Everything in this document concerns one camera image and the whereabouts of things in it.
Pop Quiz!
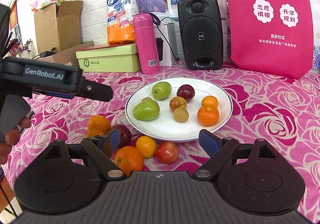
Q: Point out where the dark red plum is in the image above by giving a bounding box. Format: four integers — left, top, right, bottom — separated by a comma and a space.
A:
176, 84, 195, 102

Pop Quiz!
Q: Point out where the pink rose tablecloth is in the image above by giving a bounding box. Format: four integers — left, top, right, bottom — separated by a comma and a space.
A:
3, 62, 319, 222

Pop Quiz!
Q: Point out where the white plate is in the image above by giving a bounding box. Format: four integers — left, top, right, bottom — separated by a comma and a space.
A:
125, 77, 233, 142

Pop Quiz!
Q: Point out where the red tomato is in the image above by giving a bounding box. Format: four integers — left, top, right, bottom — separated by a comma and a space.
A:
156, 141, 179, 164

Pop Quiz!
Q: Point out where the pink thermos bottle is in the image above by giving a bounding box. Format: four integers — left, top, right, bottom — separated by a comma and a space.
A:
133, 13, 161, 74

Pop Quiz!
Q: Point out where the red yellow small fruit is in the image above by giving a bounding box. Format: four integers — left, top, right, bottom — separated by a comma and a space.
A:
169, 96, 187, 112

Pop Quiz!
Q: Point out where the black speaker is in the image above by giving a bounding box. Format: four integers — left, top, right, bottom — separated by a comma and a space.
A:
177, 0, 223, 70

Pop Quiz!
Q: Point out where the red booklet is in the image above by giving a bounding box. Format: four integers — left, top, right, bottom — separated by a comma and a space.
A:
80, 43, 135, 51

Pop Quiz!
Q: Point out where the small yellow tangerine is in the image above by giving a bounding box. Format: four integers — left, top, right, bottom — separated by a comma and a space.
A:
136, 136, 157, 158

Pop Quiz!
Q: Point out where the white box behind bottle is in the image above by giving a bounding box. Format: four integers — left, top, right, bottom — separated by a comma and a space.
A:
153, 23, 179, 67

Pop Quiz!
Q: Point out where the orange white cup package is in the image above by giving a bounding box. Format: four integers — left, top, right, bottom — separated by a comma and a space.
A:
106, 0, 139, 45

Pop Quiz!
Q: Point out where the orange with stem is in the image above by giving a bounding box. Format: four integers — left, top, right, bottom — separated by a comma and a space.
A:
113, 146, 144, 176

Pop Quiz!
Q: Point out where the brown cardboard box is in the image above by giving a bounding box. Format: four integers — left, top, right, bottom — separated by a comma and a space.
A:
34, 1, 94, 67

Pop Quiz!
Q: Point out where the person's left hand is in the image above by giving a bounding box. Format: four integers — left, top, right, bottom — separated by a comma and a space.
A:
0, 127, 20, 165

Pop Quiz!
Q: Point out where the pink tote bag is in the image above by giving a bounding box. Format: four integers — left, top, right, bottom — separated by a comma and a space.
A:
228, 0, 313, 79

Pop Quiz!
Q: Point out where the dark red apple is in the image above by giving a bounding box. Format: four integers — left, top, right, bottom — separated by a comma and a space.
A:
112, 124, 132, 149

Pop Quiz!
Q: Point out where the small mandarin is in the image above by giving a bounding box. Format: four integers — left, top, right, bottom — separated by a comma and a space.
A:
197, 105, 220, 126

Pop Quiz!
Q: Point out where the green apple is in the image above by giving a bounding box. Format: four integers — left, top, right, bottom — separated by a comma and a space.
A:
151, 81, 172, 100
133, 99, 160, 121

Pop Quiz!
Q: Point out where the green shoe box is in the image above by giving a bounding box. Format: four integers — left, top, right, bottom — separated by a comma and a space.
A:
76, 44, 140, 73

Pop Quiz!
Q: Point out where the brown kiwi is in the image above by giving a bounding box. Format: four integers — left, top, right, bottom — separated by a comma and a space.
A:
173, 107, 189, 123

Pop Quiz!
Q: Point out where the black cable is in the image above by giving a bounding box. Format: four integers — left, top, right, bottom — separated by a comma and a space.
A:
149, 12, 181, 61

